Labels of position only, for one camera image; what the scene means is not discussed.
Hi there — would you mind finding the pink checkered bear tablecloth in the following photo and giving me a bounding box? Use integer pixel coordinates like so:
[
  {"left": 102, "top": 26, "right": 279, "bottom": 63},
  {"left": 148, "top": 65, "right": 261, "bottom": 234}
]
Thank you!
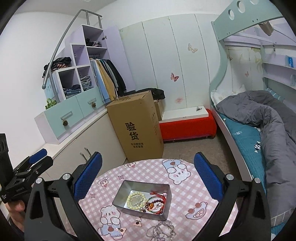
[{"left": 79, "top": 159, "right": 218, "bottom": 240}]

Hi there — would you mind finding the large brown cardboard box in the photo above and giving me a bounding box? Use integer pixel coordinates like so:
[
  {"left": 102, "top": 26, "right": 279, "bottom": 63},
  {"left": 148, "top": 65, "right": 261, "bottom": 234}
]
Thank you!
[{"left": 106, "top": 91, "right": 164, "bottom": 162}]

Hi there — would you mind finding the small green plant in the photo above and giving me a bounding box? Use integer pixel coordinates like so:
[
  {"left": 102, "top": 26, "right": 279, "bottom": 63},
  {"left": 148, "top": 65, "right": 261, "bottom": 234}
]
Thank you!
[{"left": 45, "top": 98, "right": 57, "bottom": 109}]

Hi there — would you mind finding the white wardrobe with butterflies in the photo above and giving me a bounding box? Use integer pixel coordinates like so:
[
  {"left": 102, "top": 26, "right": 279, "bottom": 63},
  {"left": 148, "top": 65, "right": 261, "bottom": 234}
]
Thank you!
[{"left": 119, "top": 14, "right": 220, "bottom": 110}]

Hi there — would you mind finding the dark red bead bracelet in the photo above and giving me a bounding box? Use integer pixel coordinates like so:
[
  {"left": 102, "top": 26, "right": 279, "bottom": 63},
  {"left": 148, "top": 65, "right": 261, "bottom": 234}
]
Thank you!
[{"left": 145, "top": 199, "right": 166, "bottom": 212}]

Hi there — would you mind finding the pink charm keychain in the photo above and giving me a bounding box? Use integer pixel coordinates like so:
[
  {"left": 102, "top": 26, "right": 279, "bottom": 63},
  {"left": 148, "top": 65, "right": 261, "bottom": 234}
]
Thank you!
[{"left": 133, "top": 217, "right": 142, "bottom": 227}]

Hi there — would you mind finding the teal bed sheet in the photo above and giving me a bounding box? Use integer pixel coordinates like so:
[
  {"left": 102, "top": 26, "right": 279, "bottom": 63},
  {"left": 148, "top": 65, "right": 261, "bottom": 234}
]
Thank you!
[{"left": 219, "top": 106, "right": 295, "bottom": 236}]

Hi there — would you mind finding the hanging clothes row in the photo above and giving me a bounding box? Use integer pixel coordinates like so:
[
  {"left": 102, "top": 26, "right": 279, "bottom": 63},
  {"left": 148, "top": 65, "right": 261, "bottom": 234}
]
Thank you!
[{"left": 90, "top": 58, "right": 126, "bottom": 104}]

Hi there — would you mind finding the silver ball chain necklace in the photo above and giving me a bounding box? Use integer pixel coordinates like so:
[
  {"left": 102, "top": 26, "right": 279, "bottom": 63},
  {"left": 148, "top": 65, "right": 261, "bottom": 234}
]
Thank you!
[{"left": 145, "top": 219, "right": 176, "bottom": 241}]

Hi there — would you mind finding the white board on ottoman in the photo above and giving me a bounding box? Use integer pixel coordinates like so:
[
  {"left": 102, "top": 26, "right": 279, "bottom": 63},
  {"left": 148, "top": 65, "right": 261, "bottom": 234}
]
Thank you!
[{"left": 160, "top": 106, "right": 209, "bottom": 123}]

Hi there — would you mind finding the silver metal tin box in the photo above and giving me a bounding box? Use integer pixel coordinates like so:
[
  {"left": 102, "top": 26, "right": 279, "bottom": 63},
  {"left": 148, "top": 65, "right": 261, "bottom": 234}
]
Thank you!
[{"left": 112, "top": 180, "right": 172, "bottom": 220}]

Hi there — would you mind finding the red storage ottoman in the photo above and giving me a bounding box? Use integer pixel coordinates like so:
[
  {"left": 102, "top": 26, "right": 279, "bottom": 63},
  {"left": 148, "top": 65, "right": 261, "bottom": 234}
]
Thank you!
[{"left": 159, "top": 109, "right": 217, "bottom": 142}]

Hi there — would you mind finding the white pillow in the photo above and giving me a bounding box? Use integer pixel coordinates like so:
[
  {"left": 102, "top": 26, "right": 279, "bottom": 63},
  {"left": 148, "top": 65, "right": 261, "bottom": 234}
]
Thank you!
[{"left": 210, "top": 84, "right": 246, "bottom": 106}]

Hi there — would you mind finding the red string bracelet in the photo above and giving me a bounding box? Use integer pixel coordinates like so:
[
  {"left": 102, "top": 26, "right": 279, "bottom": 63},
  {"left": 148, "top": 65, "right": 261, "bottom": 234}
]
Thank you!
[{"left": 144, "top": 191, "right": 168, "bottom": 212}]

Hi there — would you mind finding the grey duvet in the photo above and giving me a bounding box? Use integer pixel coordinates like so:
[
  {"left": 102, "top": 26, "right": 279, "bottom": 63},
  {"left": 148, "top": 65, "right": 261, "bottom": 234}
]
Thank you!
[{"left": 216, "top": 90, "right": 295, "bottom": 226}]

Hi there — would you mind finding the mint drawer stair unit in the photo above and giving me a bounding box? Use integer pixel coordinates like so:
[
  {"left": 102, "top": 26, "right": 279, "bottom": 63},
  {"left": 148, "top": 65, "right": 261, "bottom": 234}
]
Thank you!
[{"left": 35, "top": 87, "right": 104, "bottom": 145}]

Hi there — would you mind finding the pale green bead bracelet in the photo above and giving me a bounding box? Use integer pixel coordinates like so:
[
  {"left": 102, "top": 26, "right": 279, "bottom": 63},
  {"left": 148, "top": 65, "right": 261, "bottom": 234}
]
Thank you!
[{"left": 126, "top": 191, "right": 148, "bottom": 210}]

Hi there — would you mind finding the mint bunk bed frame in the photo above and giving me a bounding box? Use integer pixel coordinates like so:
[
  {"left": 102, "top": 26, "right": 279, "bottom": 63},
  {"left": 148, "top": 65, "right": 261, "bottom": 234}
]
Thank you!
[{"left": 209, "top": 1, "right": 295, "bottom": 181}]

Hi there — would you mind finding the purple cubby shelf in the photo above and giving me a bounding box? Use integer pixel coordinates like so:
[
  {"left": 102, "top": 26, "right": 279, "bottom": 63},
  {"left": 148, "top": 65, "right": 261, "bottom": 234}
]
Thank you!
[{"left": 52, "top": 25, "right": 135, "bottom": 101}]

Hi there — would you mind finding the grey metal handrail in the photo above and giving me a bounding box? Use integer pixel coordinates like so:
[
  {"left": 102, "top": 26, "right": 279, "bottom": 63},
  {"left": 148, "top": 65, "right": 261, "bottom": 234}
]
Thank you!
[{"left": 41, "top": 9, "right": 103, "bottom": 103}]

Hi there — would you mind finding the beige low cabinet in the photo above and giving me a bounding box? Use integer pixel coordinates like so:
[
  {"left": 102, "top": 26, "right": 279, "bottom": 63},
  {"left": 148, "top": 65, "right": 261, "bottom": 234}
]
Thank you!
[{"left": 42, "top": 109, "right": 126, "bottom": 180}]

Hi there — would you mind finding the black clothes pile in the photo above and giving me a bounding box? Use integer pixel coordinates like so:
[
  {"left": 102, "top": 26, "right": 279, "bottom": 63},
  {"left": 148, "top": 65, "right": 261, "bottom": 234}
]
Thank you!
[{"left": 149, "top": 88, "right": 166, "bottom": 100}]

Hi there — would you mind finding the person's left hand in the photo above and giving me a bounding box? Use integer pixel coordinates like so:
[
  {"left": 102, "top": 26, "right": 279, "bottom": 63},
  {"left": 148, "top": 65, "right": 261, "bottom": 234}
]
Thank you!
[{"left": 6, "top": 200, "right": 25, "bottom": 232}]

